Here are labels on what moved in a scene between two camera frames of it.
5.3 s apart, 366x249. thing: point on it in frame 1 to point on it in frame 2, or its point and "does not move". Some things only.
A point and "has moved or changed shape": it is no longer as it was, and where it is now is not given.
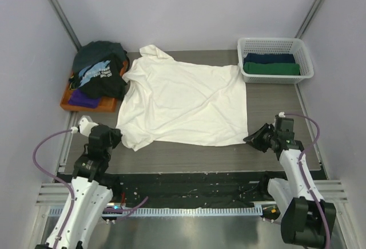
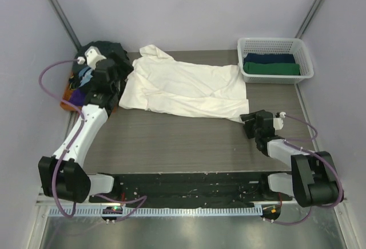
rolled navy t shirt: (269, 58) does not move
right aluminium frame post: (317, 6) does not move
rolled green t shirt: (271, 68) does not move
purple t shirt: (78, 98) does not move
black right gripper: (262, 138) to (249, 124)
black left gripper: (116, 135) to (124, 68)
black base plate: (190, 190) does not move
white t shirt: (166, 101) has moved or changed shape
